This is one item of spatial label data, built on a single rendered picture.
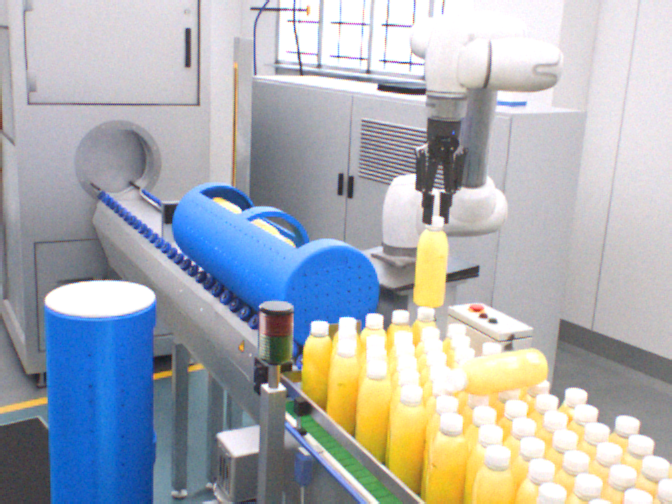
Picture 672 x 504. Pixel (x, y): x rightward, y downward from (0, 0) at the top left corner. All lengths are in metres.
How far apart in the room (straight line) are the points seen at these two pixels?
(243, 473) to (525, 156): 2.26
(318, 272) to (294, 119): 2.84
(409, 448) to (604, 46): 3.59
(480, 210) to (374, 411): 1.13
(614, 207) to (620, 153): 0.30
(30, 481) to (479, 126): 1.97
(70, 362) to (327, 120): 2.69
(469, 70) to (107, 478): 1.38
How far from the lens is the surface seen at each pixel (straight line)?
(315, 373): 1.89
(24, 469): 3.32
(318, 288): 2.07
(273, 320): 1.49
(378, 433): 1.71
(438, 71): 1.81
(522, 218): 3.79
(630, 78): 4.80
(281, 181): 4.98
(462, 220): 2.68
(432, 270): 1.90
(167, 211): 3.21
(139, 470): 2.38
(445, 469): 1.50
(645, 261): 4.79
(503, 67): 1.82
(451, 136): 1.84
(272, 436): 1.60
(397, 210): 2.67
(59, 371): 2.26
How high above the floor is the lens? 1.75
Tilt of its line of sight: 15 degrees down
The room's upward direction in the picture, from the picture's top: 3 degrees clockwise
